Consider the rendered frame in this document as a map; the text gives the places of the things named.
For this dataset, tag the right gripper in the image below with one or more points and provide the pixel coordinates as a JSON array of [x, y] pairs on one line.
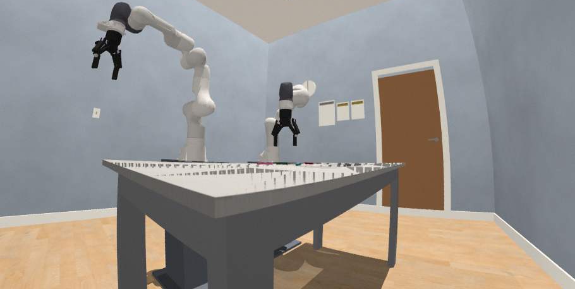
[[111, 41]]

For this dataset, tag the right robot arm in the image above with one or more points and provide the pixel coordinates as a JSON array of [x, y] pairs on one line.
[[134, 21]]

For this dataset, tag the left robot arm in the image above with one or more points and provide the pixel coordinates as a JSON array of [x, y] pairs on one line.
[[290, 97]]

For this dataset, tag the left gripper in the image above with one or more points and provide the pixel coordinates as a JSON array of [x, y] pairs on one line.
[[285, 120]]

